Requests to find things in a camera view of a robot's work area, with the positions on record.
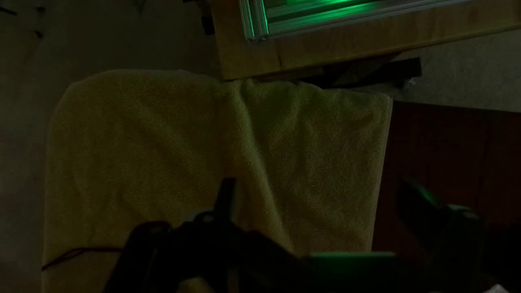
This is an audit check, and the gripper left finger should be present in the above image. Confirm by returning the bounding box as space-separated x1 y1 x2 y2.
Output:
104 177 311 293

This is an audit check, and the black cable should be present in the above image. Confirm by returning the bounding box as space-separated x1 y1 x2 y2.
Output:
41 246 125 271

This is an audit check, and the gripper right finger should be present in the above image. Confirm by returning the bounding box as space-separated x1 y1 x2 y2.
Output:
396 177 490 293

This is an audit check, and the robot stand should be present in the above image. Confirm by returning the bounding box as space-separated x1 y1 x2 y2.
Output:
201 0 521 89

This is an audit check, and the yellow terry towel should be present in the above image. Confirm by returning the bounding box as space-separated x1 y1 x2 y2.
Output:
41 69 394 293

